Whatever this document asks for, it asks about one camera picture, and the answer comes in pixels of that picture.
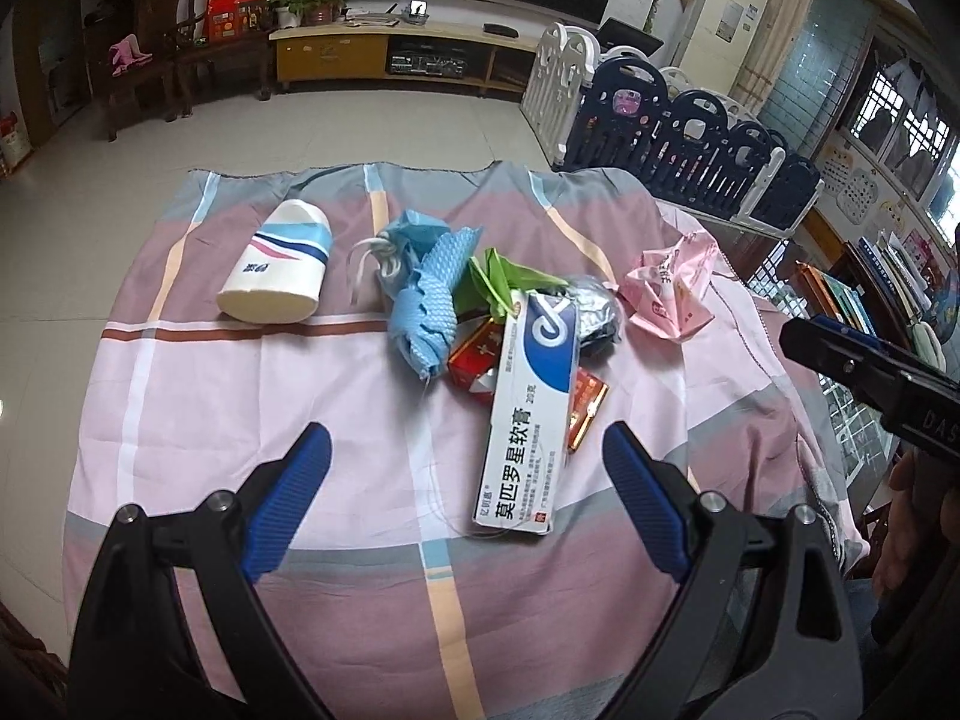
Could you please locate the person right hand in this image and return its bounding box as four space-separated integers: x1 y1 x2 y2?
872 449 924 601

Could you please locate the pink crumpled paper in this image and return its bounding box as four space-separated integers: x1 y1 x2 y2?
617 231 719 343

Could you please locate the white blue ointment box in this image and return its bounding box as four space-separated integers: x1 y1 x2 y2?
472 289 579 536

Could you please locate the clear crumpled plastic wrap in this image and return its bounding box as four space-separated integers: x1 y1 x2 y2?
562 275 623 358

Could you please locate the red wrapper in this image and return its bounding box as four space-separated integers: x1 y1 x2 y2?
448 319 505 406

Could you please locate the white striped paper cup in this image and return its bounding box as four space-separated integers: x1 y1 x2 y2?
217 199 334 325

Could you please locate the pink plaid tablecloth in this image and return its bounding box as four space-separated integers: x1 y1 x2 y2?
64 163 867 718

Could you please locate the white navy baby fence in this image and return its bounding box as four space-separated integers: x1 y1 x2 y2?
521 23 825 238

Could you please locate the green wrapper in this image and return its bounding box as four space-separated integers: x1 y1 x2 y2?
452 247 568 323

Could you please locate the white standing air conditioner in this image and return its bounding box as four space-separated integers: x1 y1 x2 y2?
669 0 768 96

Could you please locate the beige curtain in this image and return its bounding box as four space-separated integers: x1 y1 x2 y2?
731 0 812 115

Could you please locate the light blue face mask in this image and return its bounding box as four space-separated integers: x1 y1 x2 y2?
347 210 451 305

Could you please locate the blue textured cloth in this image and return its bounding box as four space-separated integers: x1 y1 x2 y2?
384 215 482 380

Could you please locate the pink toy on chair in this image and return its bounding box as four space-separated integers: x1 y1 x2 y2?
109 34 153 76

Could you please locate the left wooden armchair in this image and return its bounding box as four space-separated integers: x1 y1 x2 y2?
83 0 195 142

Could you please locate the wooden tv cabinet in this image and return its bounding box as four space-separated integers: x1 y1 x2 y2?
270 20 537 98

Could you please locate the red gift box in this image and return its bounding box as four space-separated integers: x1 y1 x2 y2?
205 0 272 44

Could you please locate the potted green plant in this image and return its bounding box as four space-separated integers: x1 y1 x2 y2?
270 0 348 29

